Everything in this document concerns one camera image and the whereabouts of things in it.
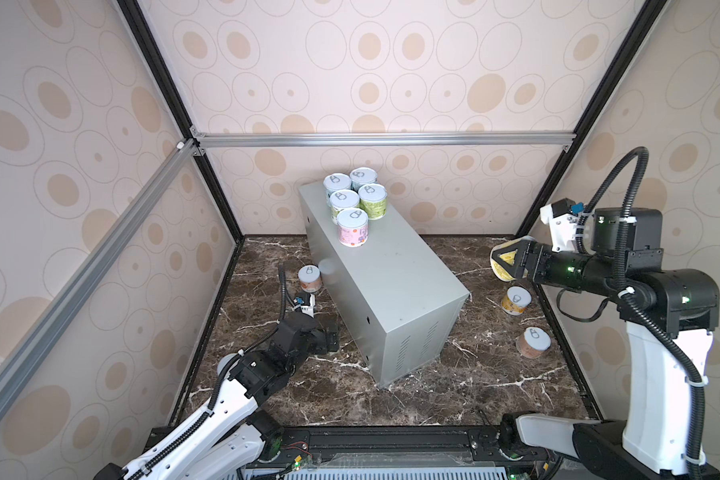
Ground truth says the yellow label can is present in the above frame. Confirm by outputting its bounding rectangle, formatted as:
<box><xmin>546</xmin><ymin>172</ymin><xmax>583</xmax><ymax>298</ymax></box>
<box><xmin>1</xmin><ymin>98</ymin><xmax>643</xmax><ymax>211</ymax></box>
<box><xmin>490</xmin><ymin>236</ymin><xmax>536</xmax><ymax>282</ymax></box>
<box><xmin>501</xmin><ymin>286</ymin><xmax>532</xmax><ymax>316</ymax></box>

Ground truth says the pink label can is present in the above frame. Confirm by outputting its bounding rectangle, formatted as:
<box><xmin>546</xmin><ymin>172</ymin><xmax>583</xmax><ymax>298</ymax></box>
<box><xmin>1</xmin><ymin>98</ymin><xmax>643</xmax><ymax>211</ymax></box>
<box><xmin>336</xmin><ymin>208</ymin><xmax>369</xmax><ymax>248</ymax></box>
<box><xmin>217</xmin><ymin>353</ymin><xmax>240</xmax><ymax>377</ymax></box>

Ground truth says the light green label can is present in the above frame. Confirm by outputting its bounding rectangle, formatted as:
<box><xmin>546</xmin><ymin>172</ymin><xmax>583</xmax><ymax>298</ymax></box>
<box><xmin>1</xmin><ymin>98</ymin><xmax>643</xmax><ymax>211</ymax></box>
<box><xmin>329</xmin><ymin>189</ymin><xmax>360</xmax><ymax>224</ymax></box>

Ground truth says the teal label can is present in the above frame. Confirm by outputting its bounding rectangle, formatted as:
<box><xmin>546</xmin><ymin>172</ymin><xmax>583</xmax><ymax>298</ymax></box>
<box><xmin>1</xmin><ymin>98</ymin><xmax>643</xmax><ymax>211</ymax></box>
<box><xmin>323</xmin><ymin>172</ymin><xmax>352</xmax><ymax>206</ymax></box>
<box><xmin>349</xmin><ymin>167</ymin><xmax>378</xmax><ymax>190</ymax></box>

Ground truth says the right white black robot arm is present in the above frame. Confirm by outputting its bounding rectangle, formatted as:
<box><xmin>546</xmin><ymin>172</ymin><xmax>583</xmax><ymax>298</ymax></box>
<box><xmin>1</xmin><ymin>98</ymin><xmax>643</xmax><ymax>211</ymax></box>
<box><xmin>491</xmin><ymin>146</ymin><xmax>720</xmax><ymax>479</ymax></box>

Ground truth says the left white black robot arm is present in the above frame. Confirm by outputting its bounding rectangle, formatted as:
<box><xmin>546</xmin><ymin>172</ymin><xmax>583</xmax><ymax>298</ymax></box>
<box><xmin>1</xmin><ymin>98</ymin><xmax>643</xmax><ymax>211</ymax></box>
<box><xmin>95</xmin><ymin>265</ymin><xmax>339</xmax><ymax>479</ymax></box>

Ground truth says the orange label can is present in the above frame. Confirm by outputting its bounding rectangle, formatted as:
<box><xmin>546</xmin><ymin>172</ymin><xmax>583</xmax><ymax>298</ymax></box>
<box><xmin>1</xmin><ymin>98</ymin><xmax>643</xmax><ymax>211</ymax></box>
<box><xmin>298</xmin><ymin>265</ymin><xmax>323</xmax><ymax>293</ymax></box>

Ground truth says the grey metal cabinet box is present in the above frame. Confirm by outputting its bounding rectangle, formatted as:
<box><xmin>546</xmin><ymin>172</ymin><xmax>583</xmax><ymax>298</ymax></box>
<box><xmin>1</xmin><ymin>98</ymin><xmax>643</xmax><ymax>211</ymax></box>
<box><xmin>299</xmin><ymin>182</ymin><xmax>469</xmax><ymax>388</ymax></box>

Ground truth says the left slanted aluminium bar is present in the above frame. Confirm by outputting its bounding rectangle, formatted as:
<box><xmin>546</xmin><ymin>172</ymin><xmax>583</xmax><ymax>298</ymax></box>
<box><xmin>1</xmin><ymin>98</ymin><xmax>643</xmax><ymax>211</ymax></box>
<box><xmin>0</xmin><ymin>139</ymin><xmax>199</xmax><ymax>451</ymax></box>

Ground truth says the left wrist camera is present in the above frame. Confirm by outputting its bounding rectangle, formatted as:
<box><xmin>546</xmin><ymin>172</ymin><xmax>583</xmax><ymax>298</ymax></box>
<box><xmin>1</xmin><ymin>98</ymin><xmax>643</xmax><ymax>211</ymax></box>
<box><xmin>293</xmin><ymin>292</ymin><xmax>316</xmax><ymax>317</ymax></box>

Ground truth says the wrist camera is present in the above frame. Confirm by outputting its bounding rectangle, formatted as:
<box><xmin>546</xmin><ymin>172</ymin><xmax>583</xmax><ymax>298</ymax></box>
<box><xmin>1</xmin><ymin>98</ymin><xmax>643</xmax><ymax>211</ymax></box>
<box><xmin>540</xmin><ymin>198</ymin><xmax>584</xmax><ymax>252</ymax></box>
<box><xmin>293</xmin><ymin>292</ymin><xmax>316</xmax><ymax>317</ymax></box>

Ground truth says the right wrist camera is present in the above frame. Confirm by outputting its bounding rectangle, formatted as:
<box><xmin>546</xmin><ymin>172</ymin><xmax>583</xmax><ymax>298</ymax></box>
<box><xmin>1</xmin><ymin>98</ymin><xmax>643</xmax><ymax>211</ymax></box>
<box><xmin>540</xmin><ymin>198</ymin><xmax>584</xmax><ymax>252</ymax></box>

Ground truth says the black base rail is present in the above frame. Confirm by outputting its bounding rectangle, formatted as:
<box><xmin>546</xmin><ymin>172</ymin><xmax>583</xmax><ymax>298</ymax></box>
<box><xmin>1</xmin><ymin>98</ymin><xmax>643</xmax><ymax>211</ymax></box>
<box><xmin>125</xmin><ymin>423</ymin><xmax>652</xmax><ymax>480</ymax></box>

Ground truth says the horizontal aluminium frame bar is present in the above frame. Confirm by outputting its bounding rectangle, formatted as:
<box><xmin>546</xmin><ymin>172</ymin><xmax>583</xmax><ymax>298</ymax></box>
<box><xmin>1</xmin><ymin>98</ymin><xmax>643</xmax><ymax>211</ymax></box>
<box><xmin>193</xmin><ymin>130</ymin><xmax>576</xmax><ymax>149</ymax></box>

